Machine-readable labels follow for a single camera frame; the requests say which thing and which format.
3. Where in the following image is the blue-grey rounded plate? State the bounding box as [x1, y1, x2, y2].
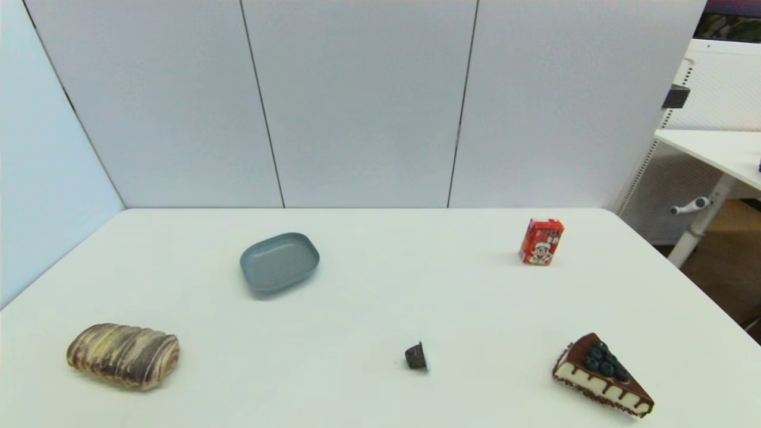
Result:
[240, 232, 320, 294]

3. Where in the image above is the red milk carton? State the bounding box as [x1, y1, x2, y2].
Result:
[518, 218, 565, 266]

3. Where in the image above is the blueberry chocolate cake slice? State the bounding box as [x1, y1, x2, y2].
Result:
[552, 332, 655, 418]

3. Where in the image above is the marbled brown bread loaf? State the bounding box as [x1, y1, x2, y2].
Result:
[66, 323, 180, 392]

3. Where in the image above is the black box on partition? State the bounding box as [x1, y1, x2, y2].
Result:
[662, 84, 691, 110]

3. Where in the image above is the white desk leg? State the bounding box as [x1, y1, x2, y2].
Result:
[668, 174, 737, 269]

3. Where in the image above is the white side desk top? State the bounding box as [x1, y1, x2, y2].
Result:
[654, 129, 761, 192]

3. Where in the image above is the white perforated partition panel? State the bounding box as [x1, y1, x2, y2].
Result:
[617, 38, 761, 246]

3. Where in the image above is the white desk crank handle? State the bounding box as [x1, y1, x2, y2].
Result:
[670, 197, 712, 216]

